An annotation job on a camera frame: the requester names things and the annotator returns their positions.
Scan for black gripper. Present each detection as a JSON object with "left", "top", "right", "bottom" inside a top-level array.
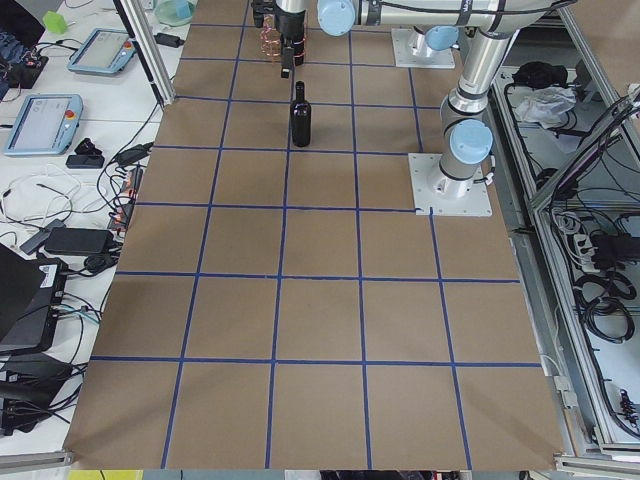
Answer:
[{"left": 276, "top": 10, "right": 306, "bottom": 78}]

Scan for dark wine bottle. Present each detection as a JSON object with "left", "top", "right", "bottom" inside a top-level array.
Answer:
[
  {"left": 293, "top": 38, "right": 305, "bottom": 67},
  {"left": 290, "top": 81, "right": 312, "bottom": 147}
]

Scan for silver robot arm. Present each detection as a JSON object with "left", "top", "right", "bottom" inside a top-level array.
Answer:
[{"left": 316, "top": 0, "right": 566, "bottom": 199}]

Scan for dark wine bottle upright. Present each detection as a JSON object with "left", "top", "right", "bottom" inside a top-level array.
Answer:
[{"left": 293, "top": 38, "right": 305, "bottom": 67}]

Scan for blue teach pendant upper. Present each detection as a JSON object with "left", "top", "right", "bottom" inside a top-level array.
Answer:
[{"left": 67, "top": 28, "right": 135, "bottom": 76}]

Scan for blue teach pendant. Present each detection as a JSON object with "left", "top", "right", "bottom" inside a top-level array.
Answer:
[
  {"left": 67, "top": 28, "right": 135, "bottom": 76},
  {"left": 4, "top": 94, "right": 84, "bottom": 157}
]

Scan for black small device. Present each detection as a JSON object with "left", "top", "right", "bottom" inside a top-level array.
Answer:
[{"left": 65, "top": 137, "right": 105, "bottom": 169}]

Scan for green cube object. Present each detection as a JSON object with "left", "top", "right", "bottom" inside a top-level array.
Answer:
[{"left": 42, "top": 10, "right": 68, "bottom": 34}]

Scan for blue teach pendant lower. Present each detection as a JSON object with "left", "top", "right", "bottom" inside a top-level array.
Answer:
[{"left": 4, "top": 94, "right": 84, "bottom": 157}]

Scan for crumpled white cloth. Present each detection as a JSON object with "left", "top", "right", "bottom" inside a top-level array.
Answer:
[{"left": 514, "top": 87, "right": 576, "bottom": 129}]

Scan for black power brick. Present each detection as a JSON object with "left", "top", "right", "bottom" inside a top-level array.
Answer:
[{"left": 44, "top": 228, "right": 113, "bottom": 256}]

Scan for black laptop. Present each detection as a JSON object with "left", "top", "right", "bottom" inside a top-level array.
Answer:
[{"left": 1, "top": 245, "right": 67, "bottom": 356}]

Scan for copper wire wine basket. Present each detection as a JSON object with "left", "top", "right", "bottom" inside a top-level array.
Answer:
[{"left": 260, "top": 15, "right": 307, "bottom": 62}]

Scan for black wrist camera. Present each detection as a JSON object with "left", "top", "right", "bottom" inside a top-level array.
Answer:
[{"left": 251, "top": 0, "right": 274, "bottom": 28}]

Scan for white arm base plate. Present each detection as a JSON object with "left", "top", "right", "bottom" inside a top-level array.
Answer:
[
  {"left": 408, "top": 153, "right": 492, "bottom": 217},
  {"left": 391, "top": 26, "right": 459, "bottom": 70}
]

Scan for aluminium frame post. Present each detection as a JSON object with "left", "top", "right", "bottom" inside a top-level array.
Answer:
[{"left": 113, "top": 0, "right": 176, "bottom": 107}]

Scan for black coiled cables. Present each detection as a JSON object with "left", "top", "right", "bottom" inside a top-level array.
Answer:
[{"left": 569, "top": 214, "right": 640, "bottom": 346}]

